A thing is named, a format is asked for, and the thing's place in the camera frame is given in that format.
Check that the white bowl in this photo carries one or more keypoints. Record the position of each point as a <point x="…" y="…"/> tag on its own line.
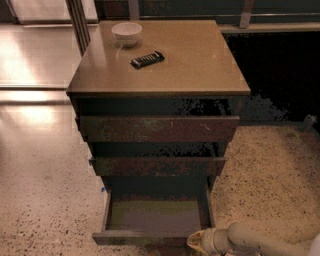
<point x="126" y="34"/>

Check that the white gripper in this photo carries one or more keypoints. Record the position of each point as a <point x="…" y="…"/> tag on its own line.
<point x="211" y="240"/>

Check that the brown wooden drawer cabinet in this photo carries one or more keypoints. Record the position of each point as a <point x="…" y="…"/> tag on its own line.
<point x="198" y="77"/>

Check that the brown drawer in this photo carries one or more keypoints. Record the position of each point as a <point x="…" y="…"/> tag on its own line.
<point x="158" y="166"/>
<point x="158" y="129"/>
<point x="161" y="221"/>

